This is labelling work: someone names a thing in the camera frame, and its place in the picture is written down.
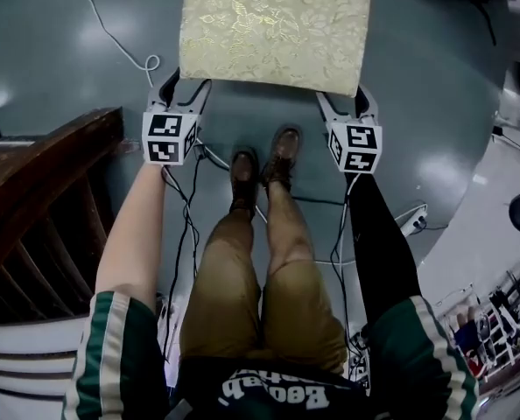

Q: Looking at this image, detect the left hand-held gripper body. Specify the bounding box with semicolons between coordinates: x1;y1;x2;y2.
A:
141;87;204;166

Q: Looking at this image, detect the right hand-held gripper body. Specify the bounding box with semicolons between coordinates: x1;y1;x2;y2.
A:
327;110;383;175

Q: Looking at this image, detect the cream floral cushioned stool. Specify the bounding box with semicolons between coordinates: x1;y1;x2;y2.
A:
179;0;372;99

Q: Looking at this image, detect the person's left forearm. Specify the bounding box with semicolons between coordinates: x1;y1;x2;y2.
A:
94;162;167;311

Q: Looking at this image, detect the person's right forearm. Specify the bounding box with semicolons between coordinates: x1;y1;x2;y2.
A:
348;171;421;324

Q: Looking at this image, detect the person's right brown shoe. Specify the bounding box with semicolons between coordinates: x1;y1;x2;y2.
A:
259;124;303;193

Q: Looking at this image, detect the person's brown shoe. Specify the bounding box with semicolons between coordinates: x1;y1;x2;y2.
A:
229;148;261;213
259;124;303;193

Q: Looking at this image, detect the person's left brown shoe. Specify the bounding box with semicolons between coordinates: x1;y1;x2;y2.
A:
229;148;261;213

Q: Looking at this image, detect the white power strip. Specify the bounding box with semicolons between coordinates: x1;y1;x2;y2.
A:
392;203;430;236

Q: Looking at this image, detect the dark wooden chair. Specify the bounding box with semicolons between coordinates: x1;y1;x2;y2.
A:
0;106;126;324

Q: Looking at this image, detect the white table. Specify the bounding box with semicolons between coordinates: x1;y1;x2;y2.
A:
416;59;520;396

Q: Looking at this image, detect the person's right leg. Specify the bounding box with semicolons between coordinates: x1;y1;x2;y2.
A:
259;178;349;376

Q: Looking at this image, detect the person's leg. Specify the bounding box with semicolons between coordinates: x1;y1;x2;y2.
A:
259;178;349;376
179;206;264;363

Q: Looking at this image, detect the person's left leg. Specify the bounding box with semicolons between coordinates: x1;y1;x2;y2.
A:
179;206;264;363

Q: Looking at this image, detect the cluttered metal shelf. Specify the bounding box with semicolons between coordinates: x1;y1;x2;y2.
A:
434;246;520;389

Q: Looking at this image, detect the person's green striped jersey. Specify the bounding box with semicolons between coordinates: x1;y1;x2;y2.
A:
61;290;481;420

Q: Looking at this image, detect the white slatted bench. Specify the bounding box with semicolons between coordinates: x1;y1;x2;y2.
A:
0;312;91;420

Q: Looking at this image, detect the thin white cable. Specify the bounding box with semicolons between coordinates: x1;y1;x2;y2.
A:
56;0;161;89

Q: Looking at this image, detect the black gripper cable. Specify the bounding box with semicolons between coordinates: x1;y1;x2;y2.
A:
328;175;367;352
160;163;205;361

